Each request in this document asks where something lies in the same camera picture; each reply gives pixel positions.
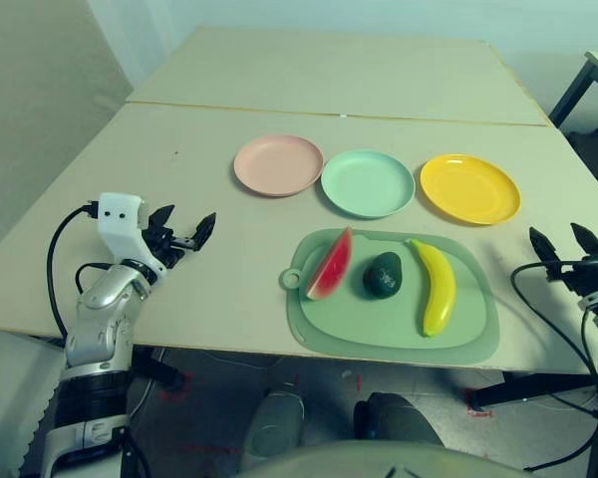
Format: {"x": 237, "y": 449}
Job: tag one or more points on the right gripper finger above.
{"x": 544, "y": 246}
{"x": 589, "y": 244}

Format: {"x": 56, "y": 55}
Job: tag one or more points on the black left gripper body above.
{"x": 169, "y": 245}

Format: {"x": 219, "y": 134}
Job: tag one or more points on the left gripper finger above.
{"x": 205, "y": 230}
{"x": 162, "y": 218}

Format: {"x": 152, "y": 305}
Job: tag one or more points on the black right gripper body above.
{"x": 593, "y": 274}

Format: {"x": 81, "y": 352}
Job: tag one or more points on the yellow banana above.
{"x": 438, "y": 289}

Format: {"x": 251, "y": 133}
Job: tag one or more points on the red watermelon slice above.
{"x": 331, "y": 269}

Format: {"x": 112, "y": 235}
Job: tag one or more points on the dark green avocado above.
{"x": 383, "y": 276}

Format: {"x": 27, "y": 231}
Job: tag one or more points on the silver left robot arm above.
{"x": 99, "y": 309}

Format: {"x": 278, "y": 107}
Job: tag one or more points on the yellow round plate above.
{"x": 468, "y": 189}

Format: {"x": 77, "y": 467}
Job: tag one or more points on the pink round plate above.
{"x": 278, "y": 164}

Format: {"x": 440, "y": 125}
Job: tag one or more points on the black table leg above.
{"x": 154, "y": 371}
{"x": 528, "y": 391}

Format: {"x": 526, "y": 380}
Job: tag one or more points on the mint green round plate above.
{"x": 366, "y": 184}

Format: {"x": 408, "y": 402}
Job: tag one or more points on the green cutting board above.
{"x": 379, "y": 318}

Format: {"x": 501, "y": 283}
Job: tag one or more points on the grey robot left foot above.
{"x": 274, "y": 428}

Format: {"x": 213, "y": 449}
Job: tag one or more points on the grey robot foot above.
{"x": 274, "y": 428}
{"x": 393, "y": 418}

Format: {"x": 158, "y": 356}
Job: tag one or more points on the grey robot right foot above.
{"x": 393, "y": 418}

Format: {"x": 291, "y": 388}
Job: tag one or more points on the grey robot torso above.
{"x": 379, "y": 463}

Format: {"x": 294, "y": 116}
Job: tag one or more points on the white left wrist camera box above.
{"x": 119, "y": 219}

